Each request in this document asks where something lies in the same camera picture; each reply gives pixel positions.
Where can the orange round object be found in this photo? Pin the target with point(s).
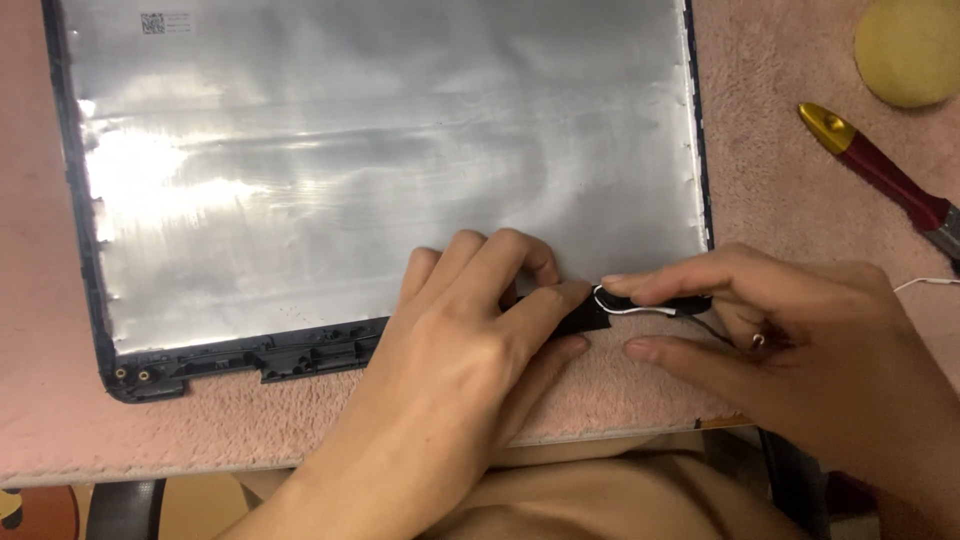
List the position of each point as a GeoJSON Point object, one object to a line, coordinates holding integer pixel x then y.
{"type": "Point", "coordinates": [41, 516]}

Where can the laptop lid cover silver inside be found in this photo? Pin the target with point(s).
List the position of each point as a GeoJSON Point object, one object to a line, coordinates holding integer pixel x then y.
{"type": "Point", "coordinates": [375, 165]}

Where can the black chair armrest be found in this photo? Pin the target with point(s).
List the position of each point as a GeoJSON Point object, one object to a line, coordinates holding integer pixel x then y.
{"type": "Point", "coordinates": [124, 510]}

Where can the person's right hand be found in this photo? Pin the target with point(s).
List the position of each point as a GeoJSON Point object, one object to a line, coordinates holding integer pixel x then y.
{"type": "Point", "coordinates": [810, 337]}

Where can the person's beige trousers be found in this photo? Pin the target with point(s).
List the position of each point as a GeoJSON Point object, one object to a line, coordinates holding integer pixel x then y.
{"type": "Point", "coordinates": [615, 495]}

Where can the yellow round sponge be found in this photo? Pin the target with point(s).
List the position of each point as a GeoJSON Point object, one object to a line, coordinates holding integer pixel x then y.
{"type": "Point", "coordinates": [911, 49]}

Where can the person's left hand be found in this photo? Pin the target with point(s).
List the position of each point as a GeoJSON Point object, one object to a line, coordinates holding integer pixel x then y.
{"type": "Point", "coordinates": [442, 375]}

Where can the pink fuzzy mat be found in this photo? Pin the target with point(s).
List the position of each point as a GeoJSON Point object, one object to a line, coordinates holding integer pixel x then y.
{"type": "Point", "coordinates": [787, 187]}

